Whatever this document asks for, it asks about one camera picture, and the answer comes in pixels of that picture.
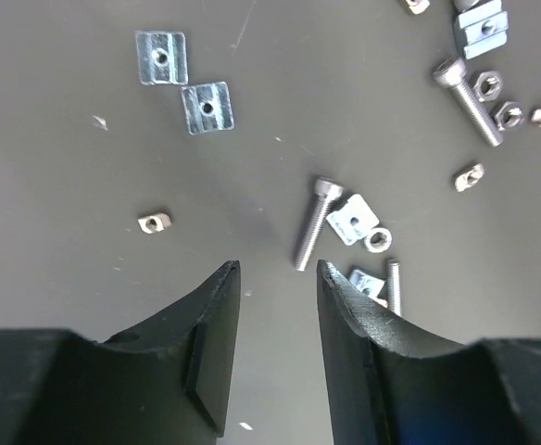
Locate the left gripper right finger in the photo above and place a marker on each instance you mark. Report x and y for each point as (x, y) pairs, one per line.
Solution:
(390, 381)

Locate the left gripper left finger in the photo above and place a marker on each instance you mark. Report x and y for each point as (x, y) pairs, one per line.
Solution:
(165, 380)

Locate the silver socket screw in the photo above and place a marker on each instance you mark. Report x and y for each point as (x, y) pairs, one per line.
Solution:
(450, 74)
(393, 286)
(326, 193)

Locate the square slide nut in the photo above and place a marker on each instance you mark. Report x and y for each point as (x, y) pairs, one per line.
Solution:
(161, 57)
(481, 28)
(353, 220)
(368, 284)
(207, 108)

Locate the small silver t-nut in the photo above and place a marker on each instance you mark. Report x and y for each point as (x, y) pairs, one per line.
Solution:
(416, 7)
(155, 223)
(468, 177)

